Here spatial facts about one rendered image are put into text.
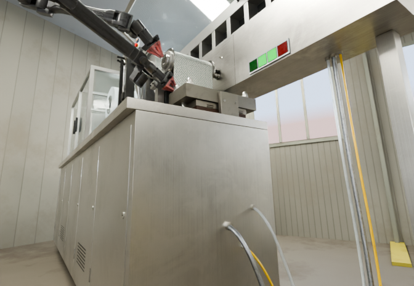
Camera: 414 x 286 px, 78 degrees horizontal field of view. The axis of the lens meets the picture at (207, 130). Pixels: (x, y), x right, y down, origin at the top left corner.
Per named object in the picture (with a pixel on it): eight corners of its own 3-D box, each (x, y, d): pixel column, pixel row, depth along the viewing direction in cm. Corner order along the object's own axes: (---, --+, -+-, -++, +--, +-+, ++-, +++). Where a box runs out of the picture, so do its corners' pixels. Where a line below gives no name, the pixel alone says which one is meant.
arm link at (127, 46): (61, -19, 77) (48, -22, 84) (50, -3, 77) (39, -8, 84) (153, 59, 113) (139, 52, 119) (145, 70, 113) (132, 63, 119)
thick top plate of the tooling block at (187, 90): (168, 106, 117) (169, 93, 118) (235, 118, 139) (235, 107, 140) (185, 95, 104) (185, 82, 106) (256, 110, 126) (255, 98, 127)
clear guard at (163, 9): (120, 27, 218) (120, 26, 218) (162, 70, 233) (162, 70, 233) (177, -78, 133) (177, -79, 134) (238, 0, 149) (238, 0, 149)
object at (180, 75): (172, 100, 124) (173, 66, 128) (212, 108, 137) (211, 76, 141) (173, 100, 123) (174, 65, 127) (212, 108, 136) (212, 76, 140)
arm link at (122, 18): (32, 9, 118) (38, -13, 118) (40, 16, 124) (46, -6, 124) (124, 30, 118) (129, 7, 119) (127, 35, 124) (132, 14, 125)
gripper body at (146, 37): (151, 43, 123) (140, 30, 120) (143, 51, 131) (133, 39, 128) (159, 36, 126) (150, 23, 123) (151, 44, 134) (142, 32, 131)
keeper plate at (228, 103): (219, 115, 112) (217, 92, 114) (236, 118, 117) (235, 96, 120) (222, 114, 110) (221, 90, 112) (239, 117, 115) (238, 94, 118)
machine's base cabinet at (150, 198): (52, 251, 268) (60, 168, 287) (114, 243, 303) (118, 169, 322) (119, 431, 65) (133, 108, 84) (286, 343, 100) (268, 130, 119)
